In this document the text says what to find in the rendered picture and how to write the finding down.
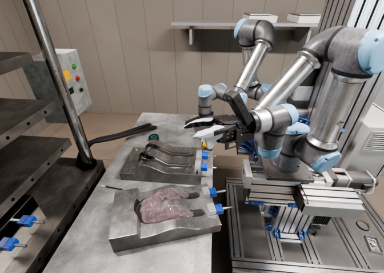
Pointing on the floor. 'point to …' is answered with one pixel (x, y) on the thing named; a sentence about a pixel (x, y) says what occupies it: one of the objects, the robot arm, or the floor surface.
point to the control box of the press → (70, 74)
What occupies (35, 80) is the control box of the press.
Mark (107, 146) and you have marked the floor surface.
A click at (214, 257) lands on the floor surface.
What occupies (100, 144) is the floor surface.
